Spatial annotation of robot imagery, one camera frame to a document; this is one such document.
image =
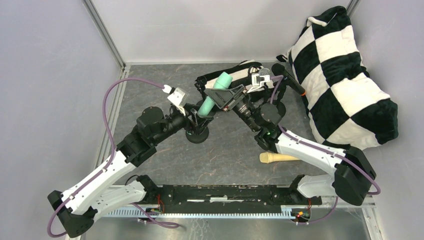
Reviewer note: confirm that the aluminium corner frame post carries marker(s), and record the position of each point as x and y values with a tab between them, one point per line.
101	27

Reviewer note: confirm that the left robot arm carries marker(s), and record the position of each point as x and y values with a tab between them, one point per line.
79	207

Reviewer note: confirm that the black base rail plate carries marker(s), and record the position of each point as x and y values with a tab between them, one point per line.
226	199

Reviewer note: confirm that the round base mic stand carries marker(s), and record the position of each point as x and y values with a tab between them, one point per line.
277	95
200	89
196	137

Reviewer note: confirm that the black white checkered pillow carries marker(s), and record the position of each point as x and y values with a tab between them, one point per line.
346	108

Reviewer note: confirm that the black glitter microphone silver head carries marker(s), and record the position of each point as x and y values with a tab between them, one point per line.
264	72

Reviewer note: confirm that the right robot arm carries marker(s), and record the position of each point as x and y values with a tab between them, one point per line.
348	173

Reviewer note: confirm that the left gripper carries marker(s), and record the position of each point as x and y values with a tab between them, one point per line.
192	116

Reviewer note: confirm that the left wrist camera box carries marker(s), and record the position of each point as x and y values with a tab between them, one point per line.
177	96

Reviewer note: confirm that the teal green microphone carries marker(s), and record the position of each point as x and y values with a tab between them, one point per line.
222	83

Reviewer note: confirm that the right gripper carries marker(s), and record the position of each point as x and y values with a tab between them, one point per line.
230	100

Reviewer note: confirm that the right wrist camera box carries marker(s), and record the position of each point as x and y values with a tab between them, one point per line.
258	83

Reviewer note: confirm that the cream beige microphone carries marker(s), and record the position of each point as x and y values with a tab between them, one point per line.
269	157

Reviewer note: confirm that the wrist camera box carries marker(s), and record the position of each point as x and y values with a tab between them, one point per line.
258	83
177	96

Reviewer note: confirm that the tripod shock mount mic stand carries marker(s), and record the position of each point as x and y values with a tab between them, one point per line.
263	93

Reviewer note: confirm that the black microphone orange end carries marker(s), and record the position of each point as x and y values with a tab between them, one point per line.
278	69

